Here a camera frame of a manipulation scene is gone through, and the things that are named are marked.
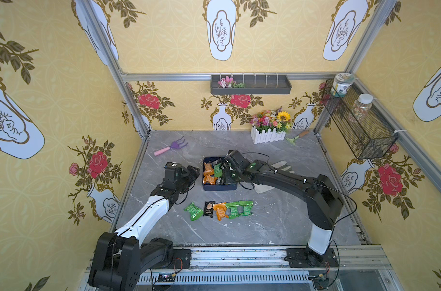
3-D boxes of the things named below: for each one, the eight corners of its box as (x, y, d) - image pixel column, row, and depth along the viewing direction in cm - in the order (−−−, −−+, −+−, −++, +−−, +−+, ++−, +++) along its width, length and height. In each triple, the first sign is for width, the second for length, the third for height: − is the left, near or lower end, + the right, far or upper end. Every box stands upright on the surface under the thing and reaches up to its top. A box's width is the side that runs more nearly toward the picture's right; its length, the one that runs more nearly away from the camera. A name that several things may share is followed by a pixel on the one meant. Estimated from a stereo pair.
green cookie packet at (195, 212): (183, 212, 89) (182, 211, 87) (192, 203, 92) (192, 201, 90) (195, 223, 86) (194, 222, 84) (204, 213, 89) (203, 211, 87)
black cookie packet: (203, 217, 87) (203, 215, 86) (204, 203, 92) (204, 201, 90) (214, 217, 87) (214, 215, 86) (215, 203, 92) (215, 201, 90)
